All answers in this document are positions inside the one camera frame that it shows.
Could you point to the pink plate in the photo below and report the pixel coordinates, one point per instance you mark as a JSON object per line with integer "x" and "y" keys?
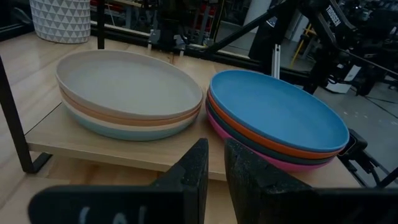
{"x": 289, "y": 166}

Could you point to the small black camera box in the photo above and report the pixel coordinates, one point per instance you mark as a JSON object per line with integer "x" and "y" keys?
{"x": 356, "y": 143}

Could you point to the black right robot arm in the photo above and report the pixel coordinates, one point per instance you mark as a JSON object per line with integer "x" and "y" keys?
{"x": 334, "y": 18}

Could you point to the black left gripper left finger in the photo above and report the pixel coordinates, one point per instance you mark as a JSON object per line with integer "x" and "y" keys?
{"x": 192, "y": 186}

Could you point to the terracotta plate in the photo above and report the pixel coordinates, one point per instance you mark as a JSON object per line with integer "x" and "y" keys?
{"x": 133, "y": 122}

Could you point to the bright blue plate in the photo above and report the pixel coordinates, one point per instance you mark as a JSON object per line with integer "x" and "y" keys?
{"x": 273, "y": 109}

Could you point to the light blue plate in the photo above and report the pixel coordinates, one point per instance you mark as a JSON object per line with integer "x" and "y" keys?
{"x": 130, "y": 135}

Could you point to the succulent in white patterned pot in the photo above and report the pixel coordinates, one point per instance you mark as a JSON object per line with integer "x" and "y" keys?
{"x": 62, "y": 21}

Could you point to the orange plate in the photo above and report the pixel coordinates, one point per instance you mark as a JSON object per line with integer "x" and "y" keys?
{"x": 295, "y": 152}

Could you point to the silver aluminium post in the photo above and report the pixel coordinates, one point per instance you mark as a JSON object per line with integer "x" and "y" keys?
{"x": 275, "y": 62}

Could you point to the cream plate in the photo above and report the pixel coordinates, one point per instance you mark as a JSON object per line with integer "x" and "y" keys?
{"x": 133, "y": 128}

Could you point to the white box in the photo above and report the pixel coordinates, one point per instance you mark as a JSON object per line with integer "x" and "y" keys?
{"x": 342, "y": 81}

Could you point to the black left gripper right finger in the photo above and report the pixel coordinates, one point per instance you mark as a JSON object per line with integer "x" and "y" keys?
{"x": 258, "y": 193}

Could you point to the grey plate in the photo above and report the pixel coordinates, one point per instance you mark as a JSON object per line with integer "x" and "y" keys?
{"x": 124, "y": 87}

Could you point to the yellow pole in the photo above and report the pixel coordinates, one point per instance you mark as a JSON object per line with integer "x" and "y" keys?
{"x": 300, "y": 46}

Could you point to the dark teal plate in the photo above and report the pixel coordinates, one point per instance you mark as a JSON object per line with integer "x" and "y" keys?
{"x": 295, "y": 158}

